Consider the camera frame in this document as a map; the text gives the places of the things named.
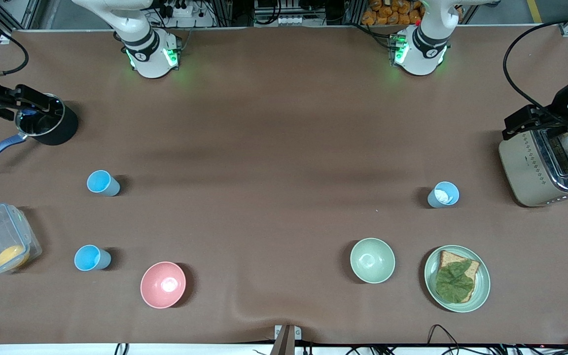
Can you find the blue plastic cup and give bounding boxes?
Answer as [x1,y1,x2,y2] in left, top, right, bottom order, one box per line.
[87,170,121,197]
[427,181,460,209]
[74,245,112,272]

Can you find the glass lid with blue knob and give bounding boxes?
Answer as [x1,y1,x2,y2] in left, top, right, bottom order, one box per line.
[15,94,65,138]

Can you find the silver toaster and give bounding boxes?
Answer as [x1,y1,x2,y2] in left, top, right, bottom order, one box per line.
[498,126,568,208]

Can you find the brown bread slice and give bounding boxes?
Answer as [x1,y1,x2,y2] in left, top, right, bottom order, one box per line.
[437,250,481,303]

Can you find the orange round fruit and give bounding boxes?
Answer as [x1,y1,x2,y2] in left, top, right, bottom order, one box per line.
[0,245,30,270]

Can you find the pale green plate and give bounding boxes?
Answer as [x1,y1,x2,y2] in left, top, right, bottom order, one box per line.
[424,245,491,313]

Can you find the green lettuce leaf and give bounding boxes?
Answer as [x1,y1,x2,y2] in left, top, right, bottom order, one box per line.
[435,260,476,302]

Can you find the bag of orange buns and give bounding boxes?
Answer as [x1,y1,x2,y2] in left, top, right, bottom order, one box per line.
[361,0,424,26]

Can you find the power strip with black plugs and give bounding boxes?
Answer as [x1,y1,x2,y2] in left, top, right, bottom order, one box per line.
[158,0,215,28]

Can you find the pale green bowl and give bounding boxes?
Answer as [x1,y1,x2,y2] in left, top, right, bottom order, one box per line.
[350,238,396,284]

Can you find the pink bowl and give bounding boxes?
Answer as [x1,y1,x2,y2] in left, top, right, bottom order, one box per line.
[140,261,186,310]

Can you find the black saucepan with blue handle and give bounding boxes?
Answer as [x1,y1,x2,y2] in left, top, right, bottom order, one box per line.
[0,93,79,170]

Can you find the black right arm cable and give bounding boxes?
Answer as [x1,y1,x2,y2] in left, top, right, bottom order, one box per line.
[0,15,30,80]

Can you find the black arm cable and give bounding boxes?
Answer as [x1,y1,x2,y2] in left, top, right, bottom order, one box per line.
[0,15,30,80]
[503,14,568,112]

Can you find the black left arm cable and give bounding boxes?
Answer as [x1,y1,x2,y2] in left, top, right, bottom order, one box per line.
[503,14,568,112]

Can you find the black looped floor cable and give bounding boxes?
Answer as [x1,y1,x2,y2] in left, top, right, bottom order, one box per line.
[427,324,460,347]

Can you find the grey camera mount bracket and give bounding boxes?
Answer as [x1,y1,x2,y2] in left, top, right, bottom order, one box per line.
[270,324,302,355]

